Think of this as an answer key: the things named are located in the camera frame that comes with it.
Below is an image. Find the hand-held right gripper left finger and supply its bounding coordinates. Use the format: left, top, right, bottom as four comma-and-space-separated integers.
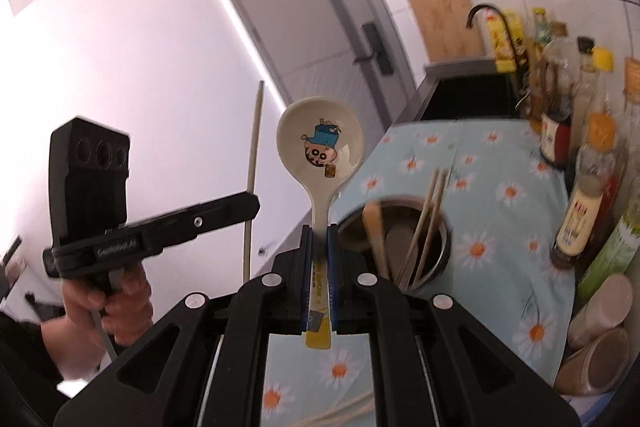
52, 224, 316, 427

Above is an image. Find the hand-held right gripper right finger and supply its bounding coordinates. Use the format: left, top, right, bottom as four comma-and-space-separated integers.
327, 224, 583, 427

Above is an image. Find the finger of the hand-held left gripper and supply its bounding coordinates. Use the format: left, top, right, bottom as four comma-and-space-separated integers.
122, 193, 261, 254

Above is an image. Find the long beige chopstick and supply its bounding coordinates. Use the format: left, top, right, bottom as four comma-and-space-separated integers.
242, 81, 265, 283

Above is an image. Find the black utensil holder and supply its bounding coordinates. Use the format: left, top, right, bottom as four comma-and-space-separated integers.
337, 196, 453, 293

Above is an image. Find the pile of wooden chopsticks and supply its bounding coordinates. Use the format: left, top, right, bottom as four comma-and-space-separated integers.
397, 169, 448, 289

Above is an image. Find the cartoon print spoon yellow handle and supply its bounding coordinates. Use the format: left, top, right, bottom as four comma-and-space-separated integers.
276, 96, 365, 350

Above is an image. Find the person's left forearm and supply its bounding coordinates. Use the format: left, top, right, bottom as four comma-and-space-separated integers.
0, 307, 118, 388

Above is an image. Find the person's left hand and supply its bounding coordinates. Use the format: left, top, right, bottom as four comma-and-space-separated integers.
62, 263, 153, 348

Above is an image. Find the blue daisy print tablecloth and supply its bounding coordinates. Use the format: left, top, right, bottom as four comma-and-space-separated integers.
262, 118, 577, 427

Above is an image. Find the dark kitchen sink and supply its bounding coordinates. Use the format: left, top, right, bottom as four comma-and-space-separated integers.
417, 62, 521, 122

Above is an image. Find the tall dark sauce bottle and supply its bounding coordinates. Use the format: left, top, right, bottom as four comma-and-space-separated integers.
530, 8, 575, 168

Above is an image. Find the wooden cutting board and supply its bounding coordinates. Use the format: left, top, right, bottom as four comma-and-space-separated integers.
402, 0, 486, 64

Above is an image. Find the clear oil bottle green label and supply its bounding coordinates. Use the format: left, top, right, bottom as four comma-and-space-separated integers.
576, 57, 640, 305

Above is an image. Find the yellow plastic bottle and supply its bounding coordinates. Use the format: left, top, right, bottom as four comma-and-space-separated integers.
487, 11, 526, 72

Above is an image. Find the black faucet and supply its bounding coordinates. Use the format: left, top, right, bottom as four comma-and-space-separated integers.
466, 5, 523, 108

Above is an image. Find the clear bottle yellow cap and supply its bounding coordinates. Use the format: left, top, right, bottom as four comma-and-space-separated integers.
570, 36, 615, 142

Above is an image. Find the black door lock handle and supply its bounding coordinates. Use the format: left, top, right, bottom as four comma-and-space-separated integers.
352, 23, 393, 75

